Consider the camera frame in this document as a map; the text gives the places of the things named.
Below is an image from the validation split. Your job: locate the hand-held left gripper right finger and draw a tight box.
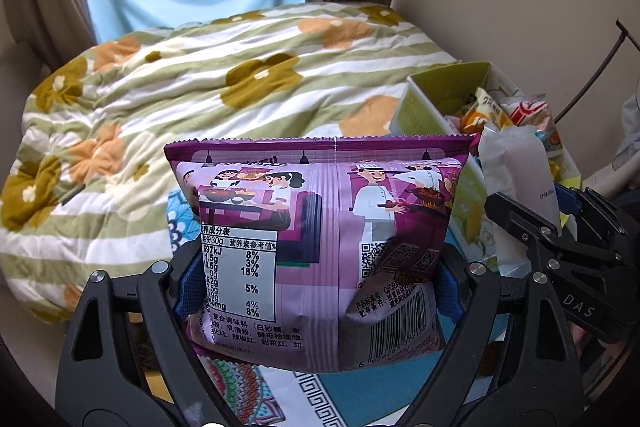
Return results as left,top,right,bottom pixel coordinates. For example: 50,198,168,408
400,247,586,427

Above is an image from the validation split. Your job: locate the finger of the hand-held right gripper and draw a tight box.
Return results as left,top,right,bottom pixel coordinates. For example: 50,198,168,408
484,191,565,284
555,186,633,259

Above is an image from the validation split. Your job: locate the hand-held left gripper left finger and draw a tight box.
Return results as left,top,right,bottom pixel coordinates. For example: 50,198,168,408
55,239,241,427

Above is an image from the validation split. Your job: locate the purple snack packet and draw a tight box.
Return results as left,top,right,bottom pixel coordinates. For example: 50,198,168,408
164,134,475,374

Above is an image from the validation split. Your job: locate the green cardboard box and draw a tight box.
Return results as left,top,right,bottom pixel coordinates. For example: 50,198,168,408
389,61,583,278

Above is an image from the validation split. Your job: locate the grey cloth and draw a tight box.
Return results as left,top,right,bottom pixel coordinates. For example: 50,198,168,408
619,79,640,172

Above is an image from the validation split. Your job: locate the floral blanket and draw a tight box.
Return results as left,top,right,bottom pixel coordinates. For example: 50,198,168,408
0,2,463,325

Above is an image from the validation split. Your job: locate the thin black cable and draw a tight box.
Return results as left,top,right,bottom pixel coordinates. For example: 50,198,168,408
555,19,640,122

